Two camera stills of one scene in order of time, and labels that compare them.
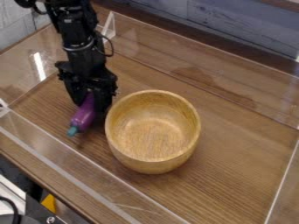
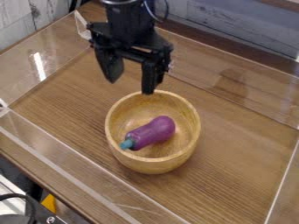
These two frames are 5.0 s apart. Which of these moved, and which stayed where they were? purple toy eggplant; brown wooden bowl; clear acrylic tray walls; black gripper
Moved: black gripper; purple toy eggplant
Stayed: brown wooden bowl; clear acrylic tray walls
